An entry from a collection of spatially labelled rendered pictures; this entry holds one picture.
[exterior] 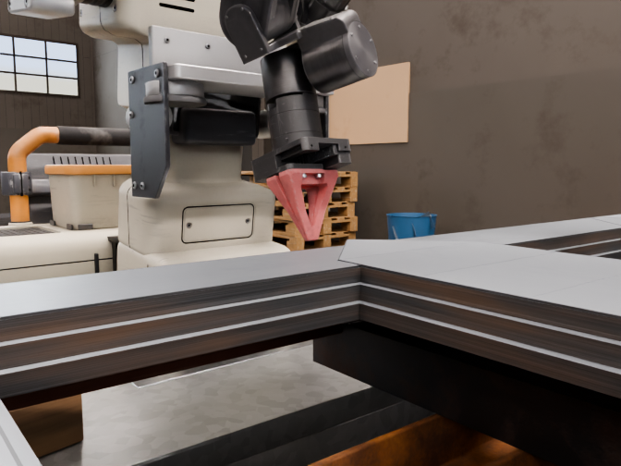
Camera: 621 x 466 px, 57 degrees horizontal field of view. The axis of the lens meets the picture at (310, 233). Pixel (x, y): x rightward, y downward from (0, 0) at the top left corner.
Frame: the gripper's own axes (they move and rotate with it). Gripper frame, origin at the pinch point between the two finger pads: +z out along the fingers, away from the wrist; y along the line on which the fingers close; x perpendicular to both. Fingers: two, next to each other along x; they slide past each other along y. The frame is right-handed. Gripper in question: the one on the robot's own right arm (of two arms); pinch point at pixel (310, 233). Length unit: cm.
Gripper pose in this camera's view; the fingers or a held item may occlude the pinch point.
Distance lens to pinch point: 62.4
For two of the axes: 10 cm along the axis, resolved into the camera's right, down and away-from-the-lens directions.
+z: 1.4, 9.9, -0.8
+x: -7.8, 0.6, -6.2
